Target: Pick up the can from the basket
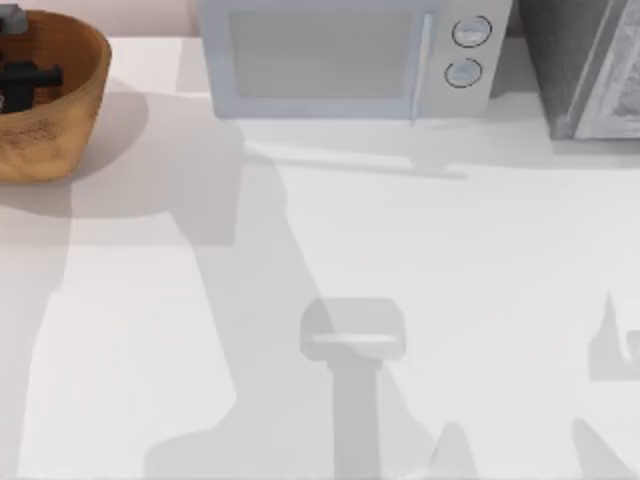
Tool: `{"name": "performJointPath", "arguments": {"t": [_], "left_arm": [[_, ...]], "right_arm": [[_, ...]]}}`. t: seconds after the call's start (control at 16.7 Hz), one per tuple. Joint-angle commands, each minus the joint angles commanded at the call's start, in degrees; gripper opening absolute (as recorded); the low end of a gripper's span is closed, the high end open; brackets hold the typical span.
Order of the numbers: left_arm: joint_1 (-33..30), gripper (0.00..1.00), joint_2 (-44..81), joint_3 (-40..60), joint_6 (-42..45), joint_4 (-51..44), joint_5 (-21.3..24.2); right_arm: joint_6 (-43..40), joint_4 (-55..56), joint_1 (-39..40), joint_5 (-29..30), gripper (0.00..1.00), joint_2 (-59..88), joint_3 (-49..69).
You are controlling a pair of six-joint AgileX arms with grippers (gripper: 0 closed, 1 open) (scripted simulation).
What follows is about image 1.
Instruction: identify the pale grey rounded box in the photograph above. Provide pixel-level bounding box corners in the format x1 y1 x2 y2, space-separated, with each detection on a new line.
0 3 29 37

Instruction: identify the wooden bowl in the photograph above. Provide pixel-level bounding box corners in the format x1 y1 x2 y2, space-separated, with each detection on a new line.
0 9 113 183

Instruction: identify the microwave oven door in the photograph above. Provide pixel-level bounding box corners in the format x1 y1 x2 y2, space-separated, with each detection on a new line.
195 0 435 122

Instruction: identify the microwave knob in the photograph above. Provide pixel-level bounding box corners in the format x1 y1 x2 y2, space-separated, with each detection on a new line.
450 14 494 49
443 56 485 90

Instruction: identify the pale microwave oven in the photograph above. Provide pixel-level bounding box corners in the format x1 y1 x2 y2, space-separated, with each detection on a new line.
193 0 514 125

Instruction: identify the grey cabinet door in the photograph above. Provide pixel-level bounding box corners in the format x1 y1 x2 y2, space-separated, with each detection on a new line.
569 0 640 142

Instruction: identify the microwave door handle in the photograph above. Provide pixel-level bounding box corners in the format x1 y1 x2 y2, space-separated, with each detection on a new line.
411 12 434 126

